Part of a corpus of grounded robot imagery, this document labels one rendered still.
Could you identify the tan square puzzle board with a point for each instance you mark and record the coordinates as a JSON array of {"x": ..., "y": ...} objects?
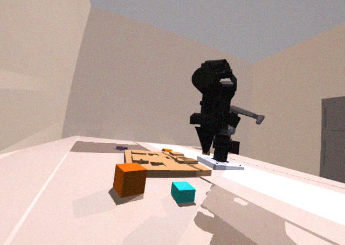
[{"x": 180, "y": 166}]

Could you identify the teal cube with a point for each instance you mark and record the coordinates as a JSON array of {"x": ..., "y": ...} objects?
[{"x": 182, "y": 191}]

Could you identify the orange cube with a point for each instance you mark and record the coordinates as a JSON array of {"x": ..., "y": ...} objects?
[{"x": 129, "y": 179}]

